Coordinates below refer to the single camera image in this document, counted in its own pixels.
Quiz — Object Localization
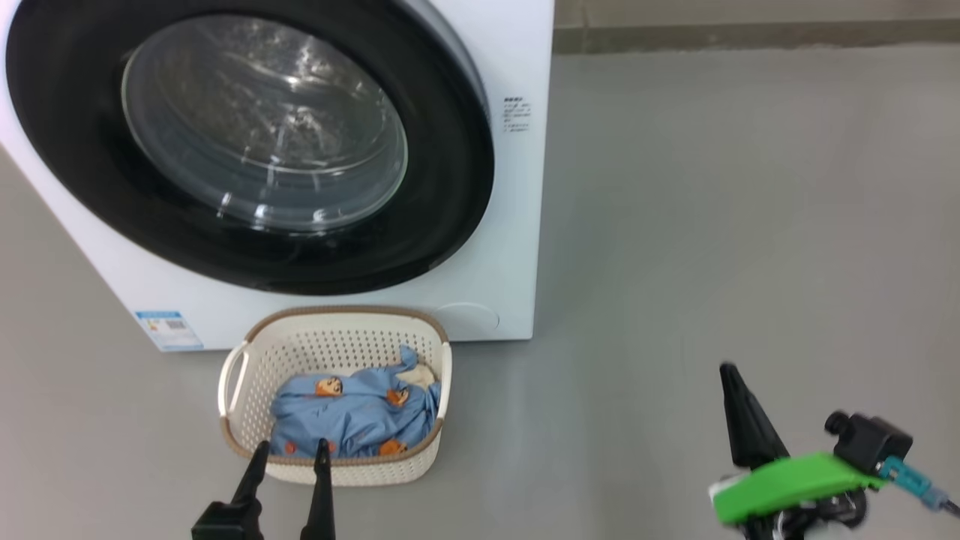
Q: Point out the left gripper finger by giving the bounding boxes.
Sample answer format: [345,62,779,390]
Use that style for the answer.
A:
[231,441,271,505]
[300,439,337,540]

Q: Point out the small black text sticker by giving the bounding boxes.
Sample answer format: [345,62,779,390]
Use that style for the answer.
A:
[502,96,532,134]

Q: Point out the white front-load washing machine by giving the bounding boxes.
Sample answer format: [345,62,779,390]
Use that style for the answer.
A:
[0,0,556,353]

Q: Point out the blue energy label sticker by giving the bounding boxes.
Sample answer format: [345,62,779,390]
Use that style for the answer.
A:
[135,310,205,352]

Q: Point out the right camera cable teal plug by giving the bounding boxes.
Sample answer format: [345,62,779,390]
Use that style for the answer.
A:
[877,456,960,518]

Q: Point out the black round glass washer door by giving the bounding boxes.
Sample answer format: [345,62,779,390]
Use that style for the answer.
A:
[6,0,496,296]

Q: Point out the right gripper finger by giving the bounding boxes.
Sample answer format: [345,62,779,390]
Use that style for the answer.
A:
[718,364,790,470]

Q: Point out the blue cartoon print garment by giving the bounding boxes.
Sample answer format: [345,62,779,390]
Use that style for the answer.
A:
[270,345,442,458]

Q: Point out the cream perforated laundry basket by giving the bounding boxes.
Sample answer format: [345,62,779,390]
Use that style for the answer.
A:
[217,305,453,487]

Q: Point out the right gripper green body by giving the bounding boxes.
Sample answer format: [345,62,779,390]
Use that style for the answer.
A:
[709,452,886,540]

